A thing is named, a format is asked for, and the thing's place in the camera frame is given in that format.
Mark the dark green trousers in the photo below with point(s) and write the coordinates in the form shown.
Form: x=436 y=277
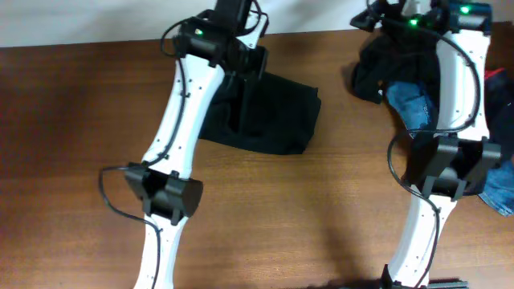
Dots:
x=270 y=114

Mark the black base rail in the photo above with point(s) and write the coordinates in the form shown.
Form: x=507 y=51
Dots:
x=448 y=284

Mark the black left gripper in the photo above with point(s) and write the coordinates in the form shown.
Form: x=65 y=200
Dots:
x=244 y=107

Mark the blue denim jeans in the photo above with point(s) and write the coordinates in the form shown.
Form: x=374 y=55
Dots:
x=417 y=110

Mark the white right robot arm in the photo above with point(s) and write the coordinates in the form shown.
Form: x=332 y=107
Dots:
x=454 y=156

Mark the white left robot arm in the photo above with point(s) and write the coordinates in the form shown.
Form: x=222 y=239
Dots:
x=206 y=48

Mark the dark navy garment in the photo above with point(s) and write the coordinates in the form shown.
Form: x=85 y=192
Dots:
x=392 y=57

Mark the red cloth piece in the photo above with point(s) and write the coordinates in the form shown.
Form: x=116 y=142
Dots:
x=488 y=74

